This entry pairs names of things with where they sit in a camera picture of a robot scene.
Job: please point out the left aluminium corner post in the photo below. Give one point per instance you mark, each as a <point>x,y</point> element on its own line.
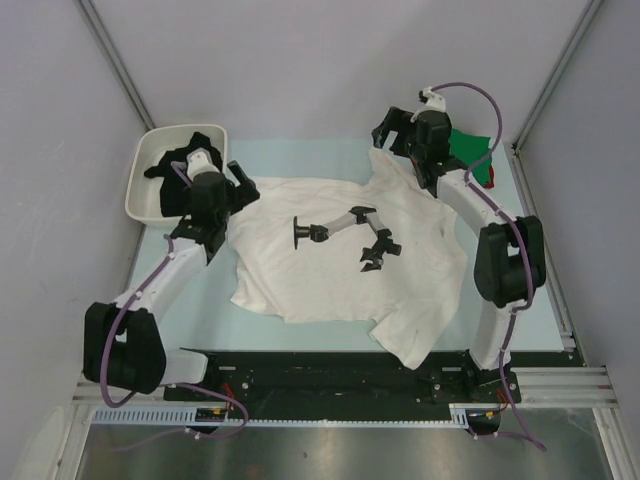
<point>111,54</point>

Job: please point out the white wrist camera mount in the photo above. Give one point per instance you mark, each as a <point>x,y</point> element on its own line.
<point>432,100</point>
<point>198,162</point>

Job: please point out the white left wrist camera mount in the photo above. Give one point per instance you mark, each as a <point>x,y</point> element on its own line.
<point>198,162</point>

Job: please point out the right aluminium corner post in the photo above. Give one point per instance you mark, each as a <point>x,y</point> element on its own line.
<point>578,33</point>

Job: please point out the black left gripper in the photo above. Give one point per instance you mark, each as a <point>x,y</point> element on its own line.
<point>245,192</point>

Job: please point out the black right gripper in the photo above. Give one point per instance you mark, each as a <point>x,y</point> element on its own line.
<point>399,121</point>

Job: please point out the white t-shirt with robot print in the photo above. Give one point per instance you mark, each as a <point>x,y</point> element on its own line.
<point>410,300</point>

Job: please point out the green folded t-shirt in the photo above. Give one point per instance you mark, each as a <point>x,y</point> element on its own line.
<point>469,149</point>

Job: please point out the white plastic bin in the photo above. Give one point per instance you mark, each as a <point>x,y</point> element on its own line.
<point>157,193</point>

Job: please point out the red folded t-shirt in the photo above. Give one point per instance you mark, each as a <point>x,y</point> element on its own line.
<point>490,184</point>

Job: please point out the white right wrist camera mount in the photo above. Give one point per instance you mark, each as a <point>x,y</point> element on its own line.
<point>432,100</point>

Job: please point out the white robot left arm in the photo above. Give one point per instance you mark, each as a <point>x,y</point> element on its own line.
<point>123,347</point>

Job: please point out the black t-shirt in bin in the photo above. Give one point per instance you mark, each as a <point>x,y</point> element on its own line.
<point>174,193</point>

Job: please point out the aluminium corner post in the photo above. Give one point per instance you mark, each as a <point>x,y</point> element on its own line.
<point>578,33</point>
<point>111,54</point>

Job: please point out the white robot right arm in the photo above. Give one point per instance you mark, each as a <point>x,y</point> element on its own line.
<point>510,259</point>

